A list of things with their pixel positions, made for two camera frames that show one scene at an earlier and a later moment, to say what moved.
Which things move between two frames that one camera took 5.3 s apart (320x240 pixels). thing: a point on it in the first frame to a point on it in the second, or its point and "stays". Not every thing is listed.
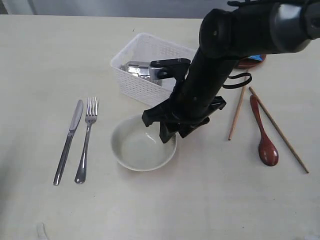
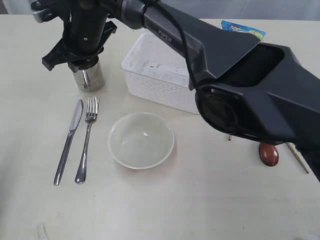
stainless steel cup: x=140 y=69 to x=90 y=79
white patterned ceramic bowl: x=140 y=148 stays
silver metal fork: x=91 y=114 stays
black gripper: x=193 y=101 to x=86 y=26
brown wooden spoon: x=268 y=152 stays
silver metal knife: x=65 y=150 stays
